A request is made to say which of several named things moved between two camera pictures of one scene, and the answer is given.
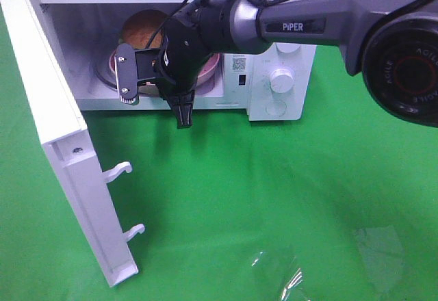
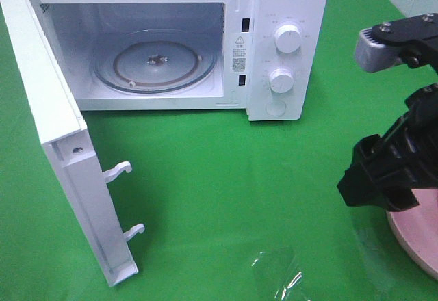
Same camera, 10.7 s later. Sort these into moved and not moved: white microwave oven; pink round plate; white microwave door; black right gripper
Moved: pink round plate; black right gripper
Not moved: white microwave door; white microwave oven
